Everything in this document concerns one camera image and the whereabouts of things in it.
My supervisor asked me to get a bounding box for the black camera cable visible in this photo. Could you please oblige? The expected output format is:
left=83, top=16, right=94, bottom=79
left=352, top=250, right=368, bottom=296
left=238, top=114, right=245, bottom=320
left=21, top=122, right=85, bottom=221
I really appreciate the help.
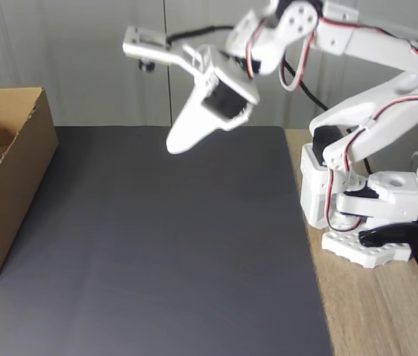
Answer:
left=166, top=24, right=375, bottom=175

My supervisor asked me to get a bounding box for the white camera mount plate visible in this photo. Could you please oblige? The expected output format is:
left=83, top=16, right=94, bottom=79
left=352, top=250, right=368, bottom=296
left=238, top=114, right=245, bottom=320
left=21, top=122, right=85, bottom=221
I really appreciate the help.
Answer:
left=122, top=25, right=210, bottom=73

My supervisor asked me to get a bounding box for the dark grey table mat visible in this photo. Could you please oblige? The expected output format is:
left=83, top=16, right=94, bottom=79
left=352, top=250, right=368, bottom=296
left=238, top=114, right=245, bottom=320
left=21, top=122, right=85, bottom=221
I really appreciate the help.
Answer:
left=0, top=125, right=334, bottom=356

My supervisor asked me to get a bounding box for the brown cardboard box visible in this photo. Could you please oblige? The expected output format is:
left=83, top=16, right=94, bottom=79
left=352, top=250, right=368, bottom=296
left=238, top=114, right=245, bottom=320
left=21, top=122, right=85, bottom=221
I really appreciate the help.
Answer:
left=0, top=88, right=60, bottom=285

